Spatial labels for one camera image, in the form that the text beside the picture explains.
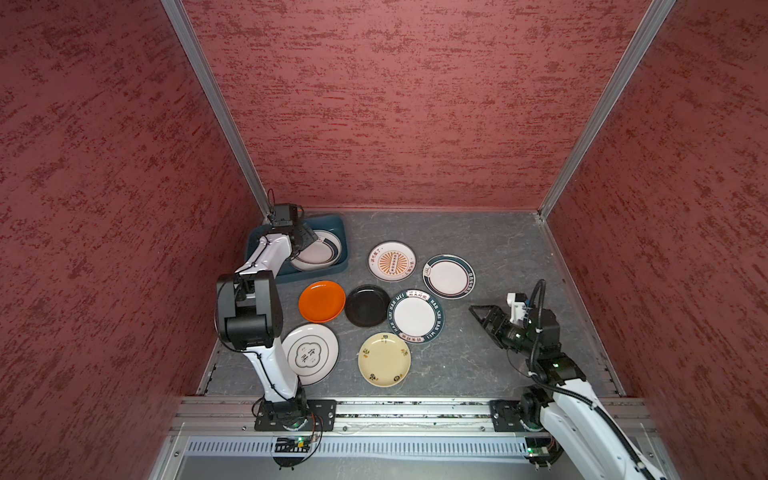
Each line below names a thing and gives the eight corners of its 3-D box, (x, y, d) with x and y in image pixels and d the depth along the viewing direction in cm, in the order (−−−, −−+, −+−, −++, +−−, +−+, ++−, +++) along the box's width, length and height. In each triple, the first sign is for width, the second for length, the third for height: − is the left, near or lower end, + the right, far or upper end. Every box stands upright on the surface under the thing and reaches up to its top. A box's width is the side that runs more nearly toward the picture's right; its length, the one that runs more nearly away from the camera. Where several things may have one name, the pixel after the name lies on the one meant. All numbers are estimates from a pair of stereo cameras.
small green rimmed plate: (424, 299, 98) (424, 296, 96) (421, 257, 109) (421, 254, 107) (478, 299, 98) (479, 296, 96) (469, 257, 109) (471, 254, 107)
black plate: (344, 326, 91) (343, 322, 89) (348, 288, 100) (348, 284, 98) (390, 326, 92) (390, 323, 90) (390, 288, 100) (390, 284, 98)
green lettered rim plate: (387, 343, 88) (387, 340, 87) (387, 292, 99) (387, 289, 98) (446, 343, 88) (447, 341, 87) (440, 292, 100) (441, 289, 98)
